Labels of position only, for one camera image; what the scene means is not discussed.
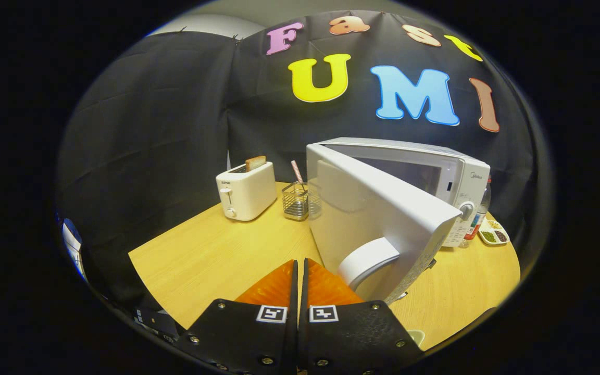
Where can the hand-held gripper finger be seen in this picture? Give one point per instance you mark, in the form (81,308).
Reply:
(303,291)
(294,291)

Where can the white microwave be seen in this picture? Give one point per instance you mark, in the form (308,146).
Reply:
(373,208)

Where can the cream toaster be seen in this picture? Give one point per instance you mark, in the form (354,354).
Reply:
(250,192)

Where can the pink striped straw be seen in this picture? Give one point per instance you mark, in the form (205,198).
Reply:
(297,172)

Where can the pale green square plate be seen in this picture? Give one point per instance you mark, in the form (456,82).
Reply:
(415,337)

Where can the toast slice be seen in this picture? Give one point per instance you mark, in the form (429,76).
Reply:
(255,163)

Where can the clear plastic water bottle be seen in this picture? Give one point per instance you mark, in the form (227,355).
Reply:
(479,221)

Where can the white divided dish of beans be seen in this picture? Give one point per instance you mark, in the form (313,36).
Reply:
(490,237)

